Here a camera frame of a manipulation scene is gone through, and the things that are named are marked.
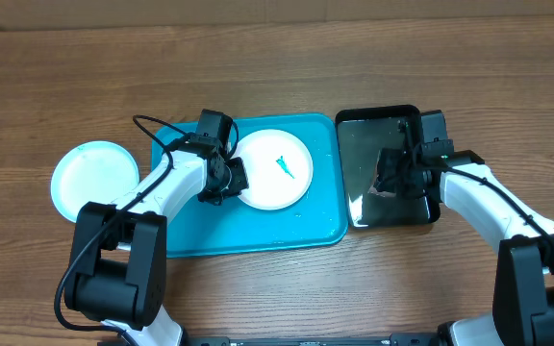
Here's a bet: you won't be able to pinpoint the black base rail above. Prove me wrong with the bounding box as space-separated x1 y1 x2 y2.
180 333 451 346

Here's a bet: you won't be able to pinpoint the green scrubbing sponge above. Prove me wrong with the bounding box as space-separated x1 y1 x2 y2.
368 154 392 197

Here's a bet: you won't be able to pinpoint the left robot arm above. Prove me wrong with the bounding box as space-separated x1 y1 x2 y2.
54 132 247 345

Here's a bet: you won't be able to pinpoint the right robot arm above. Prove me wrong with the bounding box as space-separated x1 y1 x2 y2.
373 120 554 345

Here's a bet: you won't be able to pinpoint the teal plastic tray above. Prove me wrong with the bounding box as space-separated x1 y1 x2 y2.
166 113 348 259

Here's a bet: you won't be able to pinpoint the light blue plate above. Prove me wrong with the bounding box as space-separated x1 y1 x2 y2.
50 140 139 223

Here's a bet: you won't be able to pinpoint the pink white plate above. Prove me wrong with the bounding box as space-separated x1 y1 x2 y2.
235 129 314 210

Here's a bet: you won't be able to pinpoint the black rectangular water tray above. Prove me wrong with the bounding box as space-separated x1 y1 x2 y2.
336 105 441 229

